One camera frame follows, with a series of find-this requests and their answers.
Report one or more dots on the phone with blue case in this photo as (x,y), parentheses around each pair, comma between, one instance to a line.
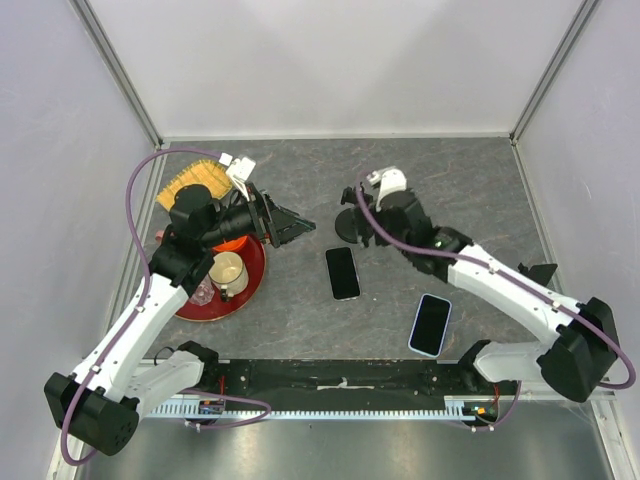
(429,326)

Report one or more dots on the red round tray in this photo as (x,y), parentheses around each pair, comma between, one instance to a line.
(254,257)

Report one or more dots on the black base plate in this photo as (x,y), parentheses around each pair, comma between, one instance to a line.
(345,382)

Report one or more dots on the black phone clear case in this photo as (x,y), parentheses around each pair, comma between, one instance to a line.
(342,272)

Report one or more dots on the cream mug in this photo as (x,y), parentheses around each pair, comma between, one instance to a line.
(229,274)

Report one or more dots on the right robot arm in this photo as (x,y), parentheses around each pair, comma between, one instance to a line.
(575,343)

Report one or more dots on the yellow woven bamboo basket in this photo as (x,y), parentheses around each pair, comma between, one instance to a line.
(202,172)

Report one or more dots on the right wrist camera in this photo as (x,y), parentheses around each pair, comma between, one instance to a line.
(387,180)

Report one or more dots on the grey cable duct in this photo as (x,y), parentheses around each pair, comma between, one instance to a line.
(194,408)

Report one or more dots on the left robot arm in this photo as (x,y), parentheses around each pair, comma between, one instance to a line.
(102,401)

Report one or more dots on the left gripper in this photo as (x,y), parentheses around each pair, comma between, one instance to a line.
(265,210)

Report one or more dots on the black round-base phone stand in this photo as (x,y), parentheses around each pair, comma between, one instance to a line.
(347,226)

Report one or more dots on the black folding phone stand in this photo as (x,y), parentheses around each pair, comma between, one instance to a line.
(541,274)

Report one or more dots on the clear glass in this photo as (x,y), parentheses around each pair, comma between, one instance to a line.
(203,294)

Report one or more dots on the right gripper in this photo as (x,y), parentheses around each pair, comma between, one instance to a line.
(378,238)

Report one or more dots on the orange bowl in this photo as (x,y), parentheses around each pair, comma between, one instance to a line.
(232,245)

